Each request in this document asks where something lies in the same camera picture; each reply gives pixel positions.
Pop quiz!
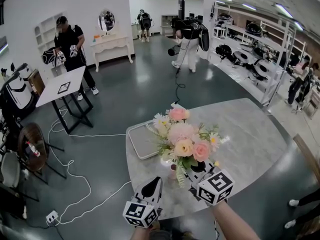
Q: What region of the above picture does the white floor socket block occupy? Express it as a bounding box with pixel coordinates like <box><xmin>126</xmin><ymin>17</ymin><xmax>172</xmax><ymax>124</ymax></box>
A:
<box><xmin>45</xmin><ymin>209</ymin><xmax>61</xmax><ymax>227</ymax></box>

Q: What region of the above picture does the white rectangular tray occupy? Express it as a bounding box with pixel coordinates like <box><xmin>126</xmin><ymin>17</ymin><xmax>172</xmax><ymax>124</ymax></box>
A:
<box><xmin>127</xmin><ymin>123</ymin><xmax>167</xmax><ymax>161</ymax></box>

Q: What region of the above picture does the white side table black frame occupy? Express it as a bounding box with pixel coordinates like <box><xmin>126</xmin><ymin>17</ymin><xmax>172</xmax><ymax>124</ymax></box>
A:
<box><xmin>35</xmin><ymin>65</ymin><xmax>95</xmax><ymax>135</ymax></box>

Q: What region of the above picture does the white and black machine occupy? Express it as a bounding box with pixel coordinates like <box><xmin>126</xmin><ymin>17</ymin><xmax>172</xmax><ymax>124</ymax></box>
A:
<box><xmin>0</xmin><ymin>63</ymin><xmax>36</xmax><ymax>111</ymax></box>

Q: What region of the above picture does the long white cable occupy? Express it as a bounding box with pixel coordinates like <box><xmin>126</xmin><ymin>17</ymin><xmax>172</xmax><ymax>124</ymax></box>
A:
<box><xmin>57</xmin><ymin>158</ymin><xmax>133</xmax><ymax>225</ymax></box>
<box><xmin>46</xmin><ymin>107</ymin><xmax>127</xmax><ymax>160</ymax></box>

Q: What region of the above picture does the grey marble table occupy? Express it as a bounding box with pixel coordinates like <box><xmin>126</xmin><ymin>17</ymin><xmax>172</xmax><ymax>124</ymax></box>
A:
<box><xmin>125</xmin><ymin>98</ymin><xmax>295</xmax><ymax>221</ymax></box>

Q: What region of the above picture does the black wastebasket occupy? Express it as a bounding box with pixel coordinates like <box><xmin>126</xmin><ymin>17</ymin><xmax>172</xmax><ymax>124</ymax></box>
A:
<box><xmin>167</xmin><ymin>45</ymin><xmax>181</xmax><ymax>58</ymax></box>

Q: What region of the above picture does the black power cable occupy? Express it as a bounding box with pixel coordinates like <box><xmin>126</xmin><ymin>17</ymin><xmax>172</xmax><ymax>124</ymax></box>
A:
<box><xmin>173</xmin><ymin>42</ymin><xmax>187</xmax><ymax>105</ymax></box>

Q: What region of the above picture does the person's left forearm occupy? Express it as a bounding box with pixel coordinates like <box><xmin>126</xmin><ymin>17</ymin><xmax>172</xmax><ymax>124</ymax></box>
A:
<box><xmin>131</xmin><ymin>225</ymin><xmax>153</xmax><ymax>240</ymax></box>

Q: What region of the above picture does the white dressing table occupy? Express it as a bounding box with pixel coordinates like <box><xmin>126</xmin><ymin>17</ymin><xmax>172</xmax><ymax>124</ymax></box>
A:
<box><xmin>89</xmin><ymin>34</ymin><xmax>135</xmax><ymax>73</ymax></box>

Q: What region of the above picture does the white padded chair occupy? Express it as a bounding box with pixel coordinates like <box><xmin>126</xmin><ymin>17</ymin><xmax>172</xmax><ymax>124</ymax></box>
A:
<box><xmin>0</xmin><ymin>151</ymin><xmax>22</xmax><ymax>189</ymax></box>

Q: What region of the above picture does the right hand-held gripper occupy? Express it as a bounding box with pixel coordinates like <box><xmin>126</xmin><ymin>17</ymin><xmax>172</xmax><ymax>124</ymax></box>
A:
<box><xmin>186</xmin><ymin>158</ymin><xmax>236</xmax><ymax>206</ymax></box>

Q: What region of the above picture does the person's camouflage trouser leg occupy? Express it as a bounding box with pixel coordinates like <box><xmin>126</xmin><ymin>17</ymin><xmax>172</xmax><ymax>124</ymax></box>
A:
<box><xmin>149</xmin><ymin>218</ymin><xmax>200</xmax><ymax>240</ymax></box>

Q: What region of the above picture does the person's right forearm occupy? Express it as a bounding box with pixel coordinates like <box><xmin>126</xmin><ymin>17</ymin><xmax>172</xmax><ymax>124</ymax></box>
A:
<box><xmin>211</xmin><ymin>200</ymin><xmax>261</xmax><ymax>240</ymax></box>

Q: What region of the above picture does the group of black round machines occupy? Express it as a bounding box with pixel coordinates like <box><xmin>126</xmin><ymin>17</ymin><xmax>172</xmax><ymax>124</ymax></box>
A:
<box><xmin>215</xmin><ymin>12</ymin><xmax>280</xmax><ymax>82</ymax></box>

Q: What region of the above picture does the white spray bottle red cap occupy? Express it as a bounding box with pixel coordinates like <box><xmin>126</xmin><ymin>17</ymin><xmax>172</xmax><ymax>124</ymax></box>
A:
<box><xmin>26</xmin><ymin>140</ymin><xmax>41</xmax><ymax>158</ymax></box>

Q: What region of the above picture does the low white glass-door cabinet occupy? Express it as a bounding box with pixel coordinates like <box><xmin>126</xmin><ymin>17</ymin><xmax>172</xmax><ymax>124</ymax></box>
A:
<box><xmin>160</xmin><ymin>14</ymin><xmax>179</xmax><ymax>37</ymax></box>

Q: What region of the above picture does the white shelving rack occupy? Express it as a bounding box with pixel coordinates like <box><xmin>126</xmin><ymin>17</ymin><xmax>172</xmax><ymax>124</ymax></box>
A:
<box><xmin>206</xmin><ymin>1</ymin><xmax>308</xmax><ymax>108</ymax></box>

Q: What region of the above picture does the oval table mirror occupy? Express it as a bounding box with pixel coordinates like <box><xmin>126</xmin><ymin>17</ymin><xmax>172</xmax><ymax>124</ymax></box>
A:
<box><xmin>97</xmin><ymin>9</ymin><xmax>116</xmax><ymax>33</ymax></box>

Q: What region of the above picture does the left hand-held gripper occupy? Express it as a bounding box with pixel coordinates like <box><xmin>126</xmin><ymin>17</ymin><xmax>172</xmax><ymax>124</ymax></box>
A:
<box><xmin>122</xmin><ymin>176</ymin><xmax>163</xmax><ymax>229</ymax></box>

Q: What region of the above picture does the pink ceramic vase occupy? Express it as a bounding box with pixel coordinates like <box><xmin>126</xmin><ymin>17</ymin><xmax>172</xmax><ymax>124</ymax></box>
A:
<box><xmin>167</xmin><ymin>163</ymin><xmax>180</xmax><ymax>183</ymax></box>

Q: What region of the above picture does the white arched wall shelf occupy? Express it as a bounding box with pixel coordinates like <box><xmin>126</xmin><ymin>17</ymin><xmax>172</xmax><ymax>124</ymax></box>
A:
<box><xmin>34</xmin><ymin>12</ymin><xmax>69</xmax><ymax>56</ymax></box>

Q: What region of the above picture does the brown wicker chair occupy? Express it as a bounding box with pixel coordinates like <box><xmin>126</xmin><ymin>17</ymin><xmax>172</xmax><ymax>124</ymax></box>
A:
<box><xmin>17</xmin><ymin>122</ymin><xmax>68</xmax><ymax>185</ymax></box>

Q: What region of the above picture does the bunch of pink artificial flowers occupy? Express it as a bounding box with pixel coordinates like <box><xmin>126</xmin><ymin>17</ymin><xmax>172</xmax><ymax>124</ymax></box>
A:
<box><xmin>145</xmin><ymin>107</ymin><xmax>230</xmax><ymax>189</ymax></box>

